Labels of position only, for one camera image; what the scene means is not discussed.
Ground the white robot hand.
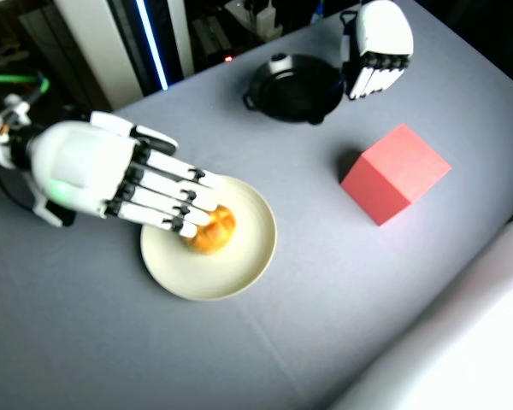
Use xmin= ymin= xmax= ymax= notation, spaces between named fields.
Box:
xmin=339 ymin=0 xmax=415 ymax=102
xmin=27 ymin=110 xmax=224 ymax=240

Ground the black cast iron skillet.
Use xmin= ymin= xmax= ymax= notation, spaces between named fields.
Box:
xmin=242 ymin=51 xmax=348 ymax=126

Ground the red cube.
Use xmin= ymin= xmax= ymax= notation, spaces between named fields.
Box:
xmin=339 ymin=123 xmax=453 ymax=227

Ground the golden bread roll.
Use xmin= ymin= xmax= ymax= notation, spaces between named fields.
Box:
xmin=183 ymin=203 xmax=238 ymax=256

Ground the cream round plate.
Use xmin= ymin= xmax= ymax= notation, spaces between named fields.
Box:
xmin=139 ymin=173 xmax=279 ymax=302

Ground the white plastic bottle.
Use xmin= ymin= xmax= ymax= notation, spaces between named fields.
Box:
xmin=255 ymin=0 xmax=284 ymax=40

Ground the white upright panel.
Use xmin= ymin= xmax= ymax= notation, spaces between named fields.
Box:
xmin=53 ymin=0 xmax=144 ymax=113

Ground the blue light strip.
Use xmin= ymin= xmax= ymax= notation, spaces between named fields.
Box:
xmin=134 ymin=0 xmax=170 ymax=91

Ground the grey table cloth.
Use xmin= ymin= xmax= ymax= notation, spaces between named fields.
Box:
xmin=0 ymin=0 xmax=513 ymax=410

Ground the white blurry foreground surface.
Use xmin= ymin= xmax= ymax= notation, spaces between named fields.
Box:
xmin=328 ymin=208 xmax=513 ymax=410

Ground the thin black cable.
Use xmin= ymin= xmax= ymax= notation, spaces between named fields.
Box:
xmin=0 ymin=166 xmax=38 ymax=213

